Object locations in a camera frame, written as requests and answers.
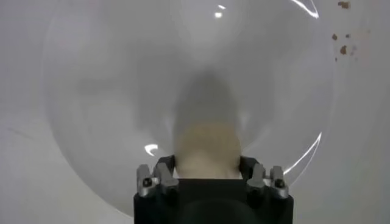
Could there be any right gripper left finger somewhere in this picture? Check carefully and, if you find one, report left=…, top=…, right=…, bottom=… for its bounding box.
left=136, top=155, right=180, bottom=199

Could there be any white round plate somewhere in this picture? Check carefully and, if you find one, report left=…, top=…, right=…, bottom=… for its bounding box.
left=41, top=0, right=336, bottom=219

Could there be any white steamed baozi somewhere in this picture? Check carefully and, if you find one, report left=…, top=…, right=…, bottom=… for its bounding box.
left=173, top=121, right=244, bottom=180

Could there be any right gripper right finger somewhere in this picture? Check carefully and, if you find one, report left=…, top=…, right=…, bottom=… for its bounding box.
left=239, top=155, right=289, bottom=200

